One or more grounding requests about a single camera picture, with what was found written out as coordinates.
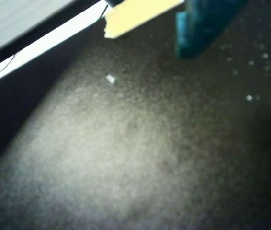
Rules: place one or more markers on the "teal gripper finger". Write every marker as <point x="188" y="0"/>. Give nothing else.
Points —
<point x="197" y="26"/>

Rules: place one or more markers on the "beige masking tape piece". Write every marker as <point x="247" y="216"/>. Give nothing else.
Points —
<point x="135" y="16"/>

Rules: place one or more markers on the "small white crumb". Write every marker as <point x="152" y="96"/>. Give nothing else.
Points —
<point x="249" y="97"/>
<point x="110" y="79"/>

